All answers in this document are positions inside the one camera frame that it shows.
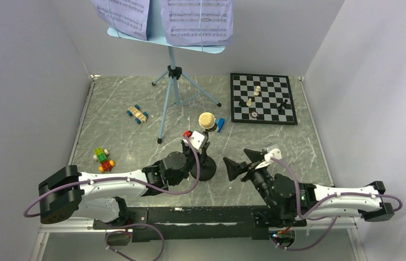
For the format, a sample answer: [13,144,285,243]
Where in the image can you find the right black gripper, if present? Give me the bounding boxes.
[222,148,275,209]

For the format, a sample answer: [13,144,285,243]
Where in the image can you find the black microphone stand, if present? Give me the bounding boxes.
[190,129,217,182]

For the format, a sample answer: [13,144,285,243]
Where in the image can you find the gold toy microphone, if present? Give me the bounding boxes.
[198,112,217,132]

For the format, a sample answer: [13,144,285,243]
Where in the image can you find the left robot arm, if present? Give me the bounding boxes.
[38,140,210,228]

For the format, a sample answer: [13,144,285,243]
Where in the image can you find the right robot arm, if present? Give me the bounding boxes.
[223,147,402,227]

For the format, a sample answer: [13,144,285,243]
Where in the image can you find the blue white block toy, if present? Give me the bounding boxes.
[215,118,225,133]

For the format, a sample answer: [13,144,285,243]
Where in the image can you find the poker chip on chessboard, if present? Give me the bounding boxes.
[249,111,259,119]

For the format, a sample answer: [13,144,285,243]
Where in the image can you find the white chess pawn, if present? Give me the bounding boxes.
[246,98,252,107]

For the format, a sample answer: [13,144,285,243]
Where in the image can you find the black chess piece left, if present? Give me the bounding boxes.
[239,99,247,107]

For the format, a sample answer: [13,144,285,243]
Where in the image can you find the black chess piece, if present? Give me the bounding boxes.
[239,99,247,107]
[277,99,289,111]

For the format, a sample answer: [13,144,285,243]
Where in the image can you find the black white chessboard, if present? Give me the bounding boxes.
[230,73,298,125]

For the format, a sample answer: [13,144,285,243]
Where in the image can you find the wooden toy car blue wheels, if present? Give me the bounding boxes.
[126,104,148,125]

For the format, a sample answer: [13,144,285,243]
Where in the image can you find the white chess piece upper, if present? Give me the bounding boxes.
[253,86,261,96]

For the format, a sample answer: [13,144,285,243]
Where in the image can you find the black chess piece right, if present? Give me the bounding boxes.
[277,99,289,111]

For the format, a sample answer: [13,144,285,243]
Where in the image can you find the colourful brick toy train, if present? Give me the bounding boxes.
[93,147,115,173]

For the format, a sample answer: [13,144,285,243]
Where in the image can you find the light blue music stand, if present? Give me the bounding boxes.
[107,0,227,145]

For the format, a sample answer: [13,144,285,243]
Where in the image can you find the right sheet music page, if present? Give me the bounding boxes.
[160,0,234,47]

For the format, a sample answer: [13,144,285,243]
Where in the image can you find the sheet music page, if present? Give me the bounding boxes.
[91,0,150,41]
[160,0,234,47]

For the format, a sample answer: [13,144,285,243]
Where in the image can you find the left sheet music page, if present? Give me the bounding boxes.
[91,0,150,41]

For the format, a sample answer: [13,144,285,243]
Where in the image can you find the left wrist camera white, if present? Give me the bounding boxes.
[182,130,208,151]

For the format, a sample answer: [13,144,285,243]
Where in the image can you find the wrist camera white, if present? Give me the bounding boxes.
[182,130,208,151]
[255,144,282,170]

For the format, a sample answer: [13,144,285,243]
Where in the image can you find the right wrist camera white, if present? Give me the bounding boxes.
[255,144,282,170]

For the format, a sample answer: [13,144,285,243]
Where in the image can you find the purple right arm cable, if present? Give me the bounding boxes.
[270,157,404,252]

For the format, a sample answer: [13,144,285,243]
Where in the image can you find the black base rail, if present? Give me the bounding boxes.
[91,196,308,243]

